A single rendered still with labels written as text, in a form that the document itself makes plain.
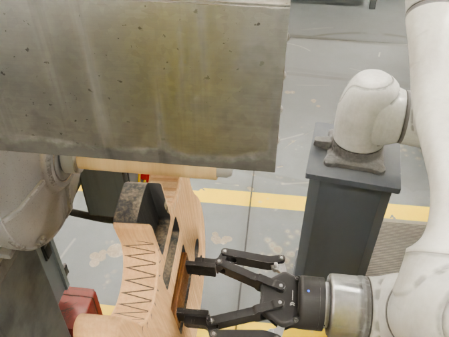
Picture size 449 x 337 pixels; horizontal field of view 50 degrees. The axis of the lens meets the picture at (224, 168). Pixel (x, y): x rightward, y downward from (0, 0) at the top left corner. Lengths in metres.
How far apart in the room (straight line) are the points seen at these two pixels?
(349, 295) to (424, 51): 0.39
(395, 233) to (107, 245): 1.29
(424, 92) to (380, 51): 2.99
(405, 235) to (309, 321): 1.66
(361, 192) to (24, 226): 1.08
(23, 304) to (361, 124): 0.96
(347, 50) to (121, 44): 3.40
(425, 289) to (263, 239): 1.67
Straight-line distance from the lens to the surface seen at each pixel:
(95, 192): 0.98
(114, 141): 0.41
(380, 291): 0.70
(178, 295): 0.70
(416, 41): 0.84
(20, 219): 0.61
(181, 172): 0.60
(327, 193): 1.51
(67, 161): 0.64
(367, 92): 1.37
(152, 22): 0.34
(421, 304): 0.54
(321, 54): 3.61
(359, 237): 1.63
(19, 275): 0.97
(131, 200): 0.56
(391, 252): 2.23
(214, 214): 2.27
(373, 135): 1.42
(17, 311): 0.99
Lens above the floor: 1.65
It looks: 41 degrees down
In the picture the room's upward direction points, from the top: straight up
